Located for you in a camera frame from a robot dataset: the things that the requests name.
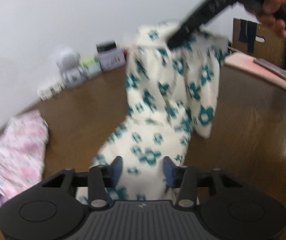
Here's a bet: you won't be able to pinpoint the cream green-flower garment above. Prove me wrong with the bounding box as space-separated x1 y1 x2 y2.
92 23 228 203

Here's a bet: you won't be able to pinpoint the person right hand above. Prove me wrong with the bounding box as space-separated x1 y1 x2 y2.
253 0 286 38

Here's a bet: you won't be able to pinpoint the brown cardboard box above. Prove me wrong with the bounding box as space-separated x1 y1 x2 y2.
232 18 285 67

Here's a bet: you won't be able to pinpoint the dark phone on pad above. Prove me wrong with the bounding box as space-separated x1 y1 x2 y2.
253 59 286 81

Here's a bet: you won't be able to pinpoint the white power strip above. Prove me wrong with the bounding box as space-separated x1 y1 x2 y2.
37 82 65 101

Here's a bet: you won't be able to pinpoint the pink floral garment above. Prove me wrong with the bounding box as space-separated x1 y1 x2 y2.
0 110 49 207

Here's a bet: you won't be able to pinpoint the white robot figurine speaker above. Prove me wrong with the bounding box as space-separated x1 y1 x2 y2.
56 47 87 88

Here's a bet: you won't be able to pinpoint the green white small boxes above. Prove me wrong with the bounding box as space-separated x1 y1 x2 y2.
82 58 102 78

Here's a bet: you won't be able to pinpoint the small black box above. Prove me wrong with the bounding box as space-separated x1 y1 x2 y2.
96 41 117 54

